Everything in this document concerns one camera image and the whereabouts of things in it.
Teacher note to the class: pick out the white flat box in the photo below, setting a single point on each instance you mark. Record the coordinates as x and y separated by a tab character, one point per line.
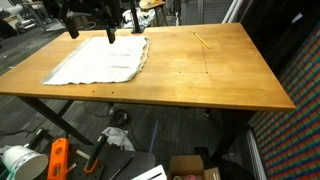
150	174

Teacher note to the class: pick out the orange black bar clamp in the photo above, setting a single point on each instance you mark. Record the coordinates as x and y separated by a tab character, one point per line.
96	155

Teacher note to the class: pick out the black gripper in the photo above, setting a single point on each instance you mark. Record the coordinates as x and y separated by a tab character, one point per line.
96	8

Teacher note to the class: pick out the white ribbed panel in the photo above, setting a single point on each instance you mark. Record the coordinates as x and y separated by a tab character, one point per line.
255	156

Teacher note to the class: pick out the white paper bucket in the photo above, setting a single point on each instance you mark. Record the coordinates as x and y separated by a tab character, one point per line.
20	161

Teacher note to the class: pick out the white frayed cotton towel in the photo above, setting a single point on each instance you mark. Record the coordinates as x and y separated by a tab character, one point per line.
100	60

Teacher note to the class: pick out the yellow pencil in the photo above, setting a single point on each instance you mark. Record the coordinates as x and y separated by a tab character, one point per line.
202	40

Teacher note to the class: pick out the white paper note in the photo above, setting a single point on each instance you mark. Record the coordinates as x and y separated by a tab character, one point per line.
297	17

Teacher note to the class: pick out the black camera stand pole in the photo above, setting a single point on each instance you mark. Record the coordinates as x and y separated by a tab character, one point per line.
134	16

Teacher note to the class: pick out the orange spirit level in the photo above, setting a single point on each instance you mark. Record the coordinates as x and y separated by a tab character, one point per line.
58	160

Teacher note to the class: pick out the pink round object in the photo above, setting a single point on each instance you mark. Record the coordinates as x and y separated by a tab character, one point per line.
191	177

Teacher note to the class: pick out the white leaning pole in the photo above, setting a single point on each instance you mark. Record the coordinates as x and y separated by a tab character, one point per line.
229	11
238	10

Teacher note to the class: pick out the black pen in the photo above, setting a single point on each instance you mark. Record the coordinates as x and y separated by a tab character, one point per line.
122	166

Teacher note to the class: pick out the white crumpled cloth pile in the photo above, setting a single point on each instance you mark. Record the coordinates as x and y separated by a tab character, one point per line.
146	20

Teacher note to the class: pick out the grey perforated panel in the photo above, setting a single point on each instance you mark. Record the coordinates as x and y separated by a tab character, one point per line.
206	11

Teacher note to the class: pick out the round wooden side table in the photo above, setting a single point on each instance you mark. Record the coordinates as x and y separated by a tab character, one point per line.
151	4

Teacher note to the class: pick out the black perforated base board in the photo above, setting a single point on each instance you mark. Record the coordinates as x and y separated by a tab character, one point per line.
136	161

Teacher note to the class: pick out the black curtain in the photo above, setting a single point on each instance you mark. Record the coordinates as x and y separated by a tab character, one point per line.
276	36

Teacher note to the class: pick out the open cardboard box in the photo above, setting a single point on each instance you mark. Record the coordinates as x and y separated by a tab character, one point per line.
185	163

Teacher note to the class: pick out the white plastic bag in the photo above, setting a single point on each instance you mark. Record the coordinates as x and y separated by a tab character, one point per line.
116	136

